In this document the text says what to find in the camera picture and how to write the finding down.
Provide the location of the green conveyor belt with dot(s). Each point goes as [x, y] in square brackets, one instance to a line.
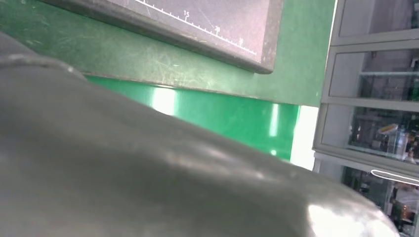
[229, 117]

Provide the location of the grey framed glass partition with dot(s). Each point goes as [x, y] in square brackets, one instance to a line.
[376, 81]

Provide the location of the black inbound scanner machine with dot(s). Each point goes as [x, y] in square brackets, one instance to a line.
[212, 16]

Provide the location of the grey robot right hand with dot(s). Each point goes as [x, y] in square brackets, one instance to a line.
[131, 180]

